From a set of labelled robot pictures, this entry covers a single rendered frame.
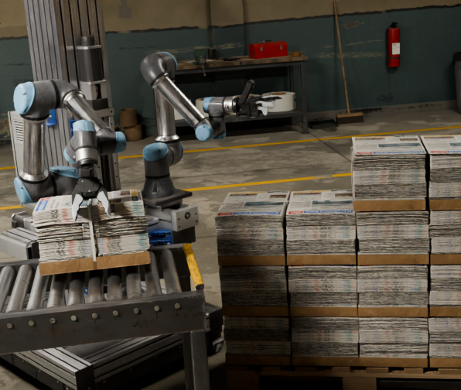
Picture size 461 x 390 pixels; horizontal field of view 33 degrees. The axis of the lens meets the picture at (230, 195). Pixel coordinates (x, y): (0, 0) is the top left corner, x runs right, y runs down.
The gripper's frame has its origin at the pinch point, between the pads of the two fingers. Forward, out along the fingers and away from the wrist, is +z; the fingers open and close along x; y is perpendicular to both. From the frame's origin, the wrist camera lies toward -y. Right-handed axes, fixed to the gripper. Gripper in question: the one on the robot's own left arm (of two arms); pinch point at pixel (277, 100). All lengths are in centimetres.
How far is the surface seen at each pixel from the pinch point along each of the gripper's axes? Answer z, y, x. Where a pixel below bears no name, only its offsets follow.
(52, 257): -44, 18, 125
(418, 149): 65, 14, 23
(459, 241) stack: 82, 49, 32
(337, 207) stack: 33, 36, 33
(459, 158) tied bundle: 81, 15, 28
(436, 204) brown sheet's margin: 73, 33, 33
